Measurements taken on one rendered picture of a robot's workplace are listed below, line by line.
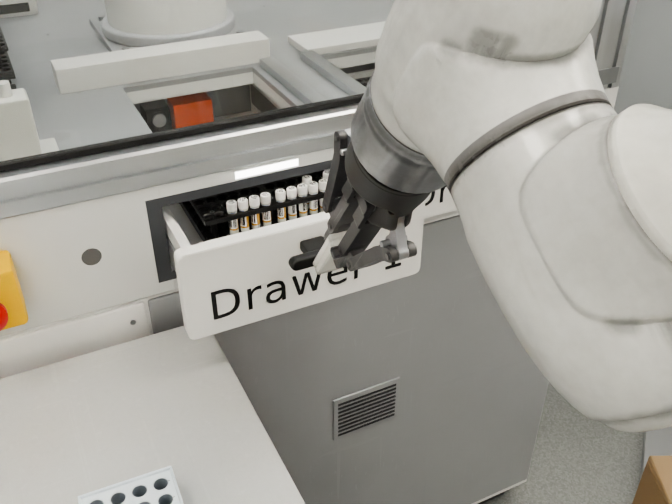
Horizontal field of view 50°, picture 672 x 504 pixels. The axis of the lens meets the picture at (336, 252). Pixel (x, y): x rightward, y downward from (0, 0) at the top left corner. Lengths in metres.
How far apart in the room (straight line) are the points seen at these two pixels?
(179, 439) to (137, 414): 0.06
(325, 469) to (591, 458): 0.78
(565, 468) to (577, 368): 1.43
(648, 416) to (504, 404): 1.04
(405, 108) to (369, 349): 0.72
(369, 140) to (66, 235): 0.43
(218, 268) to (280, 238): 0.07
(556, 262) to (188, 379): 0.56
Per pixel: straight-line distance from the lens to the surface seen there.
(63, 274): 0.87
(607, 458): 1.86
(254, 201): 0.86
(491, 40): 0.39
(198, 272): 0.75
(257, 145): 0.85
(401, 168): 0.50
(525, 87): 0.39
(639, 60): 2.83
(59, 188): 0.82
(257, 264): 0.77
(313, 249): 0.76
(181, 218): 0.98
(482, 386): 1.34
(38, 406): 0.86
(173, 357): 0.88
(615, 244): 0.35
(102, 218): 0.84
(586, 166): 0.36
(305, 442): 1.19
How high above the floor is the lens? 1.33
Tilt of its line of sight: 34 degrees down
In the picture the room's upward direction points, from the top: straight up
